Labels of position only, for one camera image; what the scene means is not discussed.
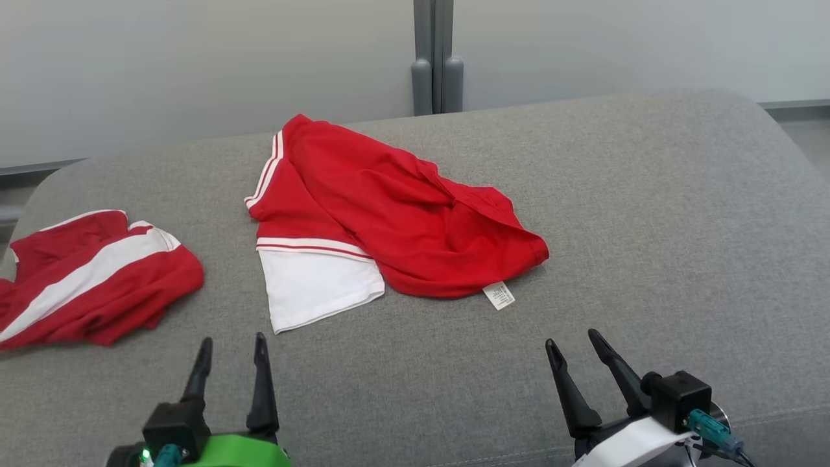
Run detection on teal plug right camera cable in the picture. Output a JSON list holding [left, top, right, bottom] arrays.
[[687, 409, 756, 467]]

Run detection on grey upright partition post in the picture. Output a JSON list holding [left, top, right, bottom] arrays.
[[411, 0, 465, 116]]

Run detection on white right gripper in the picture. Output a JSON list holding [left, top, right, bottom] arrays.
[[546, 329, 696, 467]]

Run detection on red shirt with white sleeves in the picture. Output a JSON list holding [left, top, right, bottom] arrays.
[[244, 114, 550, 335]]

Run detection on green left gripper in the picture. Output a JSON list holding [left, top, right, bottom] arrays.
[[182, 333, 292, 467]]

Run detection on red shorts with white stripe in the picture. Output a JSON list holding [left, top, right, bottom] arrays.
[[0, 210, 204, 352]]

